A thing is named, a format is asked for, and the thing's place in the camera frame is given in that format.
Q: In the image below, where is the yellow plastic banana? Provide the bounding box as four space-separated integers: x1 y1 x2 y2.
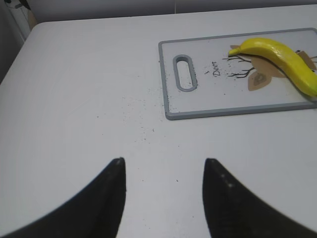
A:
228 38 317 97

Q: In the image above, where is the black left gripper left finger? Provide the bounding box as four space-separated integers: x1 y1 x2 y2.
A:
6 158 126 238

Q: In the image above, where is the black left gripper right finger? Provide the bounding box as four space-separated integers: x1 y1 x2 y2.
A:
202 158 317 238

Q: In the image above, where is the white grey cutting board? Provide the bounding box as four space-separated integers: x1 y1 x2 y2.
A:
158 28 317 120

